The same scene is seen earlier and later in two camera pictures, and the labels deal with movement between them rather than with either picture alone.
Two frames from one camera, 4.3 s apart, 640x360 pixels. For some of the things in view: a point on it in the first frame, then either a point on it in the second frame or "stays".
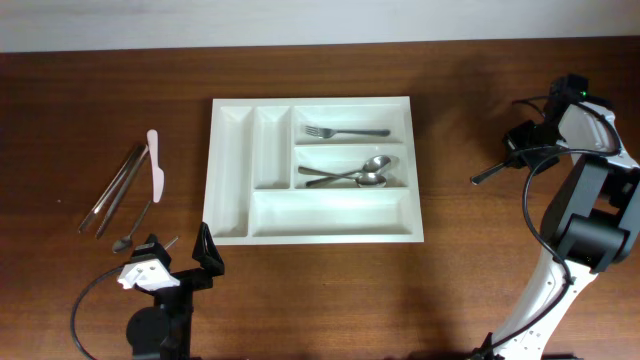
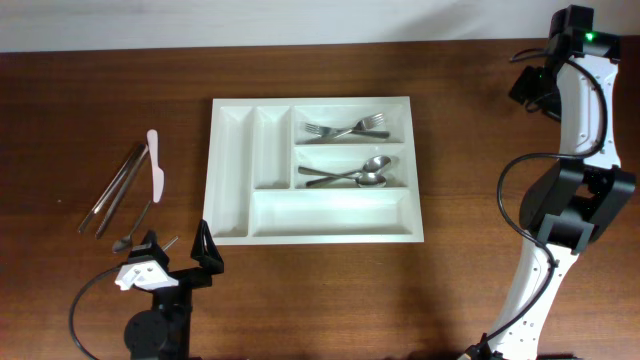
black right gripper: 511,140 -> 526,84
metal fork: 326,132 stays
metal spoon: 365,180 stays
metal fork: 476,178 -> 370,122
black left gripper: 211,261 stays
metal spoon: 372,165 stays
